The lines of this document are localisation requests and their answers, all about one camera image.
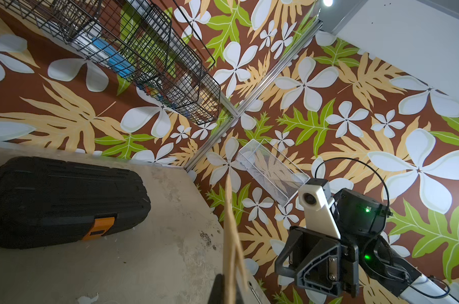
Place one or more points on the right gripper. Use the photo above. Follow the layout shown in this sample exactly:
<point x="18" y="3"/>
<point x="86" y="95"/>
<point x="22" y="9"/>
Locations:
<point x="320" y="263"/>

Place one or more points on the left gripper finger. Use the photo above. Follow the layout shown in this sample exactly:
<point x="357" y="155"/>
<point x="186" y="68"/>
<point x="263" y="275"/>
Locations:
<point x="217" y="291"/>

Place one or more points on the brown file bag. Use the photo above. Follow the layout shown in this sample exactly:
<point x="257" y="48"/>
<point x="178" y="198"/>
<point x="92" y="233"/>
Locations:
<point x="233" y="258"/>

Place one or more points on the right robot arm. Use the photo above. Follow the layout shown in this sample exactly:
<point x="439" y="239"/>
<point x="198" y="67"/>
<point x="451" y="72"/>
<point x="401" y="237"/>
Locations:
<point x="365" y="218"/>

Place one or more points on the black tool case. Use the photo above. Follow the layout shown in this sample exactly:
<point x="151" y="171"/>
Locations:
<point x="45" y="202"/>

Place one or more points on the blue item in basket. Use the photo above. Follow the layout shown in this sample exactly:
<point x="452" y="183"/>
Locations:
<point x="116" y="61"/>

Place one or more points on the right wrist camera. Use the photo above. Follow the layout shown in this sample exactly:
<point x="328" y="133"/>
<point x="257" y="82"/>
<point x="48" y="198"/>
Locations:
<point x="316" y="199"/>

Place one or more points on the white wire basket right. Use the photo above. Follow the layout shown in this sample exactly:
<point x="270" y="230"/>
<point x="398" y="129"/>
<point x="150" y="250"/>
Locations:
<point x="273" y="171"/>

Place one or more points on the black wire basket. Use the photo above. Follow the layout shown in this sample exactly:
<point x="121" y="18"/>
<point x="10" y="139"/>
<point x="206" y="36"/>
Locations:
<point x="166" y="66"/>

